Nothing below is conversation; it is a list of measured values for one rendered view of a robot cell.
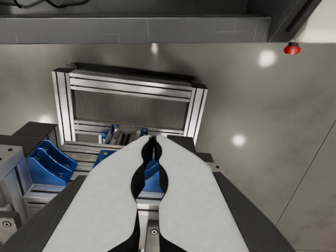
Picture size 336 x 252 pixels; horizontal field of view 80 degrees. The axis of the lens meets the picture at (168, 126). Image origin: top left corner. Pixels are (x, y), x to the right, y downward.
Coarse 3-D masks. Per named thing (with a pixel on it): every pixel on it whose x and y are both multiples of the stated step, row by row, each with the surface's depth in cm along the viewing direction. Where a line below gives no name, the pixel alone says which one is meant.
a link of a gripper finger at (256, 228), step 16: (224, 176) 9; (224, 192) 8; (240, 192) 8; (240, 208) 7; (256, 208) 7; (240, 224) 7; (256, 224) 7; (272, 224) 7; (256, 240) 6; (272, 240) 6
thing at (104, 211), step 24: (144, 144) 11; (96, 168) 9; (120, 168) 9; (144, 168) 12; (96, 192) 8; (120, 192) 8; (72, 216) 7; (96, 216) 7; (120, 216) 7; (48, 240) 6; (72, 240) 6; (96, 240) 6; (120, 240) 6
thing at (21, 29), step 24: (0, 24) 33; (24, 24) 33; (48, 24) 33; (72, 24) 33; (96, 24) 33; (120, 24) 33; (144, 24) 33; (168, 24) 33; (192, 24) 34; (216, 24) 34; (240, 24) 34; (264, 24) 34
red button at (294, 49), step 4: (288, 44) 50; (292, 44) 49; (296, 44) 49; (284, 48) 50; (288, 48) 49; (292, 48) 49; (296, 48) 48; (288, 52) 50; (292, 52) 49; (296, 52) 49
